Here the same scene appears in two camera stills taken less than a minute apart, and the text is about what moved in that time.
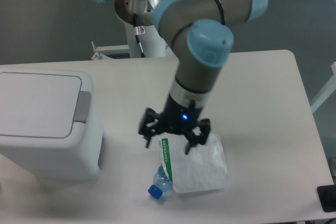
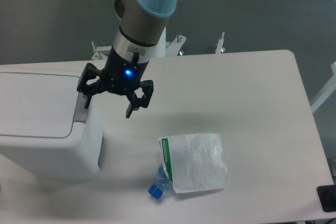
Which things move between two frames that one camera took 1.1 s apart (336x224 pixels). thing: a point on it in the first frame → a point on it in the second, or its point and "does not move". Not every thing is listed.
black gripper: (178, 118) → (119, 75)
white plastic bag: (203, 168) does not move
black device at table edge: (327, 196) does not move
